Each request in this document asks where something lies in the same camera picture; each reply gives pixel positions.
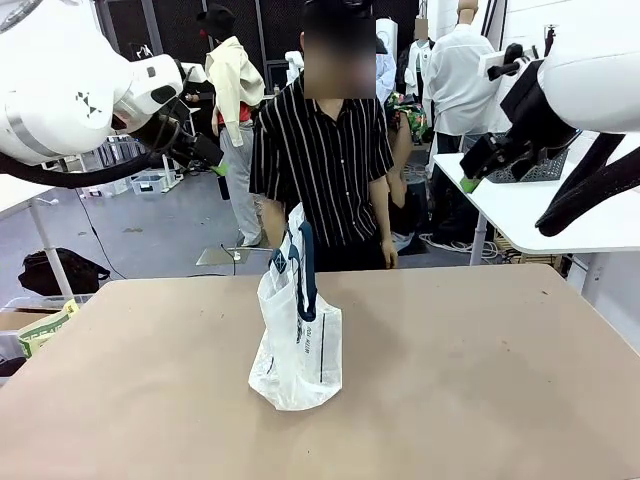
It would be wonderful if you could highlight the green and cream paper bag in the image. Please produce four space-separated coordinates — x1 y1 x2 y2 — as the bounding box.
16 298 82 359

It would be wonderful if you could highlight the black arm cable sleeve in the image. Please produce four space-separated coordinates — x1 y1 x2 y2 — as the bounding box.
535 131 640 238
0 149 169 190

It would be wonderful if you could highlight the large white side table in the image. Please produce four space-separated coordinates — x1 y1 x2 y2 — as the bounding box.
431 130 640 267

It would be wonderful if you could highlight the white translucent shopping bag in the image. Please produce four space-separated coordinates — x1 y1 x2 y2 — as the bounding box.
247 201 345 413

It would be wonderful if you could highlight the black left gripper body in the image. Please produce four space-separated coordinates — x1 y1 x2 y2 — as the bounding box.
133 112 225 171

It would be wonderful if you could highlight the floral patterned garment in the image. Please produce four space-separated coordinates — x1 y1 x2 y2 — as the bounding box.
386 91 429 144

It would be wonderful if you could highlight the black right arm cable sleeve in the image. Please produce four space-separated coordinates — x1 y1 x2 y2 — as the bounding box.
535 131 640 238

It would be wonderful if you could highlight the mannequin in white shirt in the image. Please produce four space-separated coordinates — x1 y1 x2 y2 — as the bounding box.
426 0 502 151

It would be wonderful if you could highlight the black bag on floor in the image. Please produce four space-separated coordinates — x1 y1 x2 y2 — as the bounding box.
17 247 112 297

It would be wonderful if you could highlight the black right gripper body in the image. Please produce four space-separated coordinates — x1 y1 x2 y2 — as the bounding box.
458 59 582 184

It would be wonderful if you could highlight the person's left forearm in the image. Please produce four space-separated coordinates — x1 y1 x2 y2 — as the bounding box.
368 173 397 244

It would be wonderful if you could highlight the dark grey plastic basket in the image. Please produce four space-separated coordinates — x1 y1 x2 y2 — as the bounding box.
461 131 572 184

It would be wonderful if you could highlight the person's right forearm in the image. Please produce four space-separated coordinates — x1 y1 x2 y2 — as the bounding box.
261 196 289 251

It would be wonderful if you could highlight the mannequin with cream jacket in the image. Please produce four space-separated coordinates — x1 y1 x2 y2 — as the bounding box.
196 2 267 248

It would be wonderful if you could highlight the person in striped black shirt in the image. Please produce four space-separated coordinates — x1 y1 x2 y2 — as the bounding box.
248 0 400 274

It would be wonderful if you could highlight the black left arm cable sleeve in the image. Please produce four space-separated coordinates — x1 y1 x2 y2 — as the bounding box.
0 149 169 190

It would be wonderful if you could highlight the bystander with blurred face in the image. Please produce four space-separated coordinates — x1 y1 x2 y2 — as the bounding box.
405 16 437 116

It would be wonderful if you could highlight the person's left hand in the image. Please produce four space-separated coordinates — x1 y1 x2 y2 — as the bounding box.
380 238 400 270

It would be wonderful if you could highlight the clear plastic storage box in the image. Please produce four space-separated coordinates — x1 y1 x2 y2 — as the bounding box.
130 169 169 196

